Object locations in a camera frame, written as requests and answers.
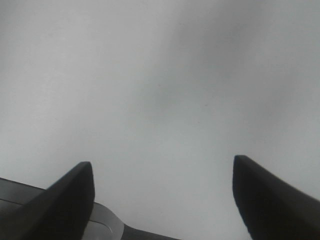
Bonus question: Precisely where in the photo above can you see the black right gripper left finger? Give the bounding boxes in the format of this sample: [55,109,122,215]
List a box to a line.
[0,161,95,240]

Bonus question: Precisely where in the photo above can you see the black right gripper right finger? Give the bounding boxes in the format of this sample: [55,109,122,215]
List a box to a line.
[232,155,320,240]

